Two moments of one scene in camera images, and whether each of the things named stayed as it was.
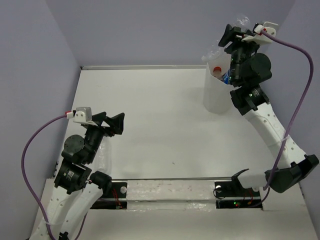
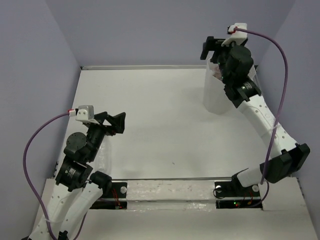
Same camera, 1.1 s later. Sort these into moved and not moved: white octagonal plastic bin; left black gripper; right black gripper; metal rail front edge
Moved: right black gripper
Not moved: left black gripper; metal rail front edge; white octagonal plastic bin
